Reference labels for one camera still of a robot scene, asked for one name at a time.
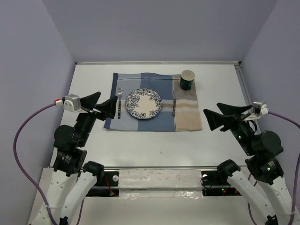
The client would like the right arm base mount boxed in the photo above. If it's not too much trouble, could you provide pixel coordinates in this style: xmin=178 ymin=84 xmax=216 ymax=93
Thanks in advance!
xmin=200 ymin=170 xmax=241 ymax=197

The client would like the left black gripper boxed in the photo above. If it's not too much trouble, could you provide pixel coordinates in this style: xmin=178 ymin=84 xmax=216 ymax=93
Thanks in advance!
xmin=75 ymin=90 xmax=119 ymax=145

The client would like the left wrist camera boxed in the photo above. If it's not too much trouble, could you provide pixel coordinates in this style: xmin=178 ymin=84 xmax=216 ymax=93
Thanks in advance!
xmin=54 ymin=94 xmax=85 ymax=113

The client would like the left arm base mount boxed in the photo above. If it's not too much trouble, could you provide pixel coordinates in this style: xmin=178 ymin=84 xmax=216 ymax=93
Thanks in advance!
xmin=86 ymin=171 xmax=119 ymax=197

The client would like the blue floral ceramic plate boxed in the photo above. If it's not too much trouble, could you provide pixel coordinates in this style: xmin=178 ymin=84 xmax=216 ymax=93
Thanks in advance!
xmin=125 ymin=88 xmax=162 ymax=120

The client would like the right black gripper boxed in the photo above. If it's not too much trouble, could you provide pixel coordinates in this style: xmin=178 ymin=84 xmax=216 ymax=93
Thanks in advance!
xmin=202 ymin=101 xmax=255 ymax=154

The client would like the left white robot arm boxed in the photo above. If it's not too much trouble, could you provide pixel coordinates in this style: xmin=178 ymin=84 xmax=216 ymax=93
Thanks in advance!
xmin=31 ymin=92 xmax=118 ymax=225

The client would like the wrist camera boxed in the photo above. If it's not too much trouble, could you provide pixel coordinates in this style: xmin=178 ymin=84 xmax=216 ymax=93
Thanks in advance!
xmin=244 ymin=101 xmax=269 ymax=121
xmin=54 ymin=94 xmax=85 ymax=113

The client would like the blue beige plaid cloth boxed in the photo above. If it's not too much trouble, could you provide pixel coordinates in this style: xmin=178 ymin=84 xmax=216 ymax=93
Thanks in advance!
xmin=104 ymin=73 xmax=202 ymax=132

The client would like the paper cup green base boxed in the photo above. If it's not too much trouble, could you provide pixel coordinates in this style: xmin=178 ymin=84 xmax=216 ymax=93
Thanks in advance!
xmin=180 ymin=70 xmax=195 ymax=90

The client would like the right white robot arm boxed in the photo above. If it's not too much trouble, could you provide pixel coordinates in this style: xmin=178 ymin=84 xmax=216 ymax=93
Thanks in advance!
xmin=203 ymin=102 xmax=300 ymax=225

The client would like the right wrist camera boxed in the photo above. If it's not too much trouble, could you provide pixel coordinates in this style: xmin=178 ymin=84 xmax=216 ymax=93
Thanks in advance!
xmin=244 ymin=101 xmax=269 ymax=121

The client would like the silver fork patterned handle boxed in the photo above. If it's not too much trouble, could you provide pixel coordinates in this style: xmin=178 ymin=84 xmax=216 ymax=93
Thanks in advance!
xmin=118 ymin=87 xmax=123 ymax=119

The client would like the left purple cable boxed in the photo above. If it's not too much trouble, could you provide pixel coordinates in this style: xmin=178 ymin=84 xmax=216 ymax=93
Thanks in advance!
xmin=13 ymin=100 xmax=85 ymax=225

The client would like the steak knife patterned handle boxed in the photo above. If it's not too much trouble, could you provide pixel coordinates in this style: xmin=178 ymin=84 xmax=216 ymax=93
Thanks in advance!
xmin=172 ymin=98 xmax=176 ymax=117

